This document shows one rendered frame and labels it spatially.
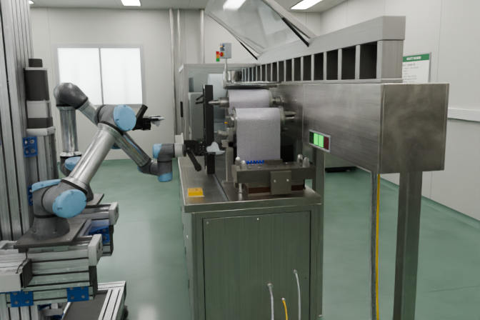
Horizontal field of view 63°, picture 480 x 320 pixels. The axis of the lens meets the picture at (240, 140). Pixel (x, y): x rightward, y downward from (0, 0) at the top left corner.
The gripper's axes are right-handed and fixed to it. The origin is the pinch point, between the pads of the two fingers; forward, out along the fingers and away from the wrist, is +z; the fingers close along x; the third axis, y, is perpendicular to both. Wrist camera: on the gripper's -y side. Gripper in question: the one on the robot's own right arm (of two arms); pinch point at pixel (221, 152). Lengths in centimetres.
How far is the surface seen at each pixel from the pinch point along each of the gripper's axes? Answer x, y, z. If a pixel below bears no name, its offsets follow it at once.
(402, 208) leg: -74, -12, 57
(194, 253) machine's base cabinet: -25, -43, -17
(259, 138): -0.1, 6.3, 20.2
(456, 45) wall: 173, 76, 274
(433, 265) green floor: 63, -108, 174
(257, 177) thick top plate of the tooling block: -19.5, -10.0, 14.4
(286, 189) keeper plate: -21.4, -16.5, 28.5
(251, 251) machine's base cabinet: -24, -45, 10
